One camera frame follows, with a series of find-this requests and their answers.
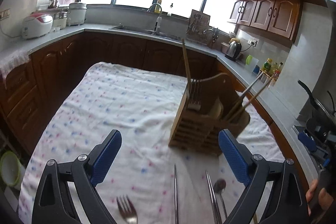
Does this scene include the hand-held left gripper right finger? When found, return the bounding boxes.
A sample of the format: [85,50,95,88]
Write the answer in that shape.
[218,130,308,224]

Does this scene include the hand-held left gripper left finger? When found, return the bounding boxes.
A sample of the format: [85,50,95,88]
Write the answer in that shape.
[31,130,122,224]

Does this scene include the steel spoon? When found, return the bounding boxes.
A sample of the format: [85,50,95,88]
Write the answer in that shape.
[213,179,229,220]

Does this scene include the metal chopstick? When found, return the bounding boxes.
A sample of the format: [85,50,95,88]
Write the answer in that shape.
[173,164,180,224]
[223,76,261,121]
[205,171,223,224]

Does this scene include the wooden utensil holder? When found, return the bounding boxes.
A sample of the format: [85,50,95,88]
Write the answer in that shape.
[168,73,251,157]

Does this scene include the large steel fork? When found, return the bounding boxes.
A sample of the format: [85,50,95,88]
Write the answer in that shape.
[117,195,138,224]

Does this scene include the person's right hand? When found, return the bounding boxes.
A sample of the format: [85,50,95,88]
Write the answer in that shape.
[305,179,336,216]

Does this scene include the gas stove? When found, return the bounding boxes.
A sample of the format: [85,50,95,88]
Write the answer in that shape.
[293,119,336,151]

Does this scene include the white floral tablecloth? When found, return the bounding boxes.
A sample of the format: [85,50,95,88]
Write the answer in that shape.
[18,61,285,224]

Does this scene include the seasoning bottle rack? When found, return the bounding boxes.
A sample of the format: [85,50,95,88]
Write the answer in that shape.
[260,63,284,85]

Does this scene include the green plastic bowl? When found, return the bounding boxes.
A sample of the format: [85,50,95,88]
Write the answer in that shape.
[0,151,21,186]

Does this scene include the wooden base cabinets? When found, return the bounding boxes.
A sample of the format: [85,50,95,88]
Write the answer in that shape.
[0,31,310,188]

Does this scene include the steel electric kettle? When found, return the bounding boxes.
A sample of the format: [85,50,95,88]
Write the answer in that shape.
[224,39,242,61]

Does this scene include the grey kitchen countertop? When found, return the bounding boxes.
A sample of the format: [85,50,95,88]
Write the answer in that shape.
[0,23,323,169]

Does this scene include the steel kitchen sink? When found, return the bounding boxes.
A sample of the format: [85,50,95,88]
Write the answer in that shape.
[108,25,181,41]

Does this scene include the white rag on counter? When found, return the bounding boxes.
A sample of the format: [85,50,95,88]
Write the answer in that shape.
[0,49,30,77]

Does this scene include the wooden knife rack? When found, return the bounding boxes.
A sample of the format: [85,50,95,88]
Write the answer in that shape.
[187,9,211,43]

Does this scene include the chrome kitchen faucet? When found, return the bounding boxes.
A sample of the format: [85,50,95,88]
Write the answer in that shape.
[147,3,163,33]

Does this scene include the white electric cooker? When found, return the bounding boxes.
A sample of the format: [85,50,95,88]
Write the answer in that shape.
[68,2,87,27]

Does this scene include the white and pink rice cooker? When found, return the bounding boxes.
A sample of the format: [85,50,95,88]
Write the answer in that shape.
[21,13,54,39]

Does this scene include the white container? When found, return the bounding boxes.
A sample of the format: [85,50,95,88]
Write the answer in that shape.
[36,0,50,11]

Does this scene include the black wok with handle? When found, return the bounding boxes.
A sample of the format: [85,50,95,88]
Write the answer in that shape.
[298,80,336,125]

